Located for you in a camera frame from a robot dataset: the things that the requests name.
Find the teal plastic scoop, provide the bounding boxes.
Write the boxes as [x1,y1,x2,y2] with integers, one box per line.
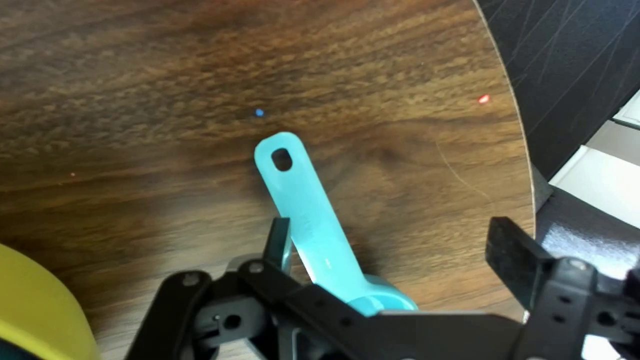
[253,130,421,318]

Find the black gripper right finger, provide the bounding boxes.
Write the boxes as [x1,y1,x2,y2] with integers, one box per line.
[487,215,640,360]

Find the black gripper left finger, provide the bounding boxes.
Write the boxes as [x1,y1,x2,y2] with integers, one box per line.
[127,215,529,360]

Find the yellow-green bowl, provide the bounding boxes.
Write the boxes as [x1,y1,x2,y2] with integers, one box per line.
[0,241,102,360]

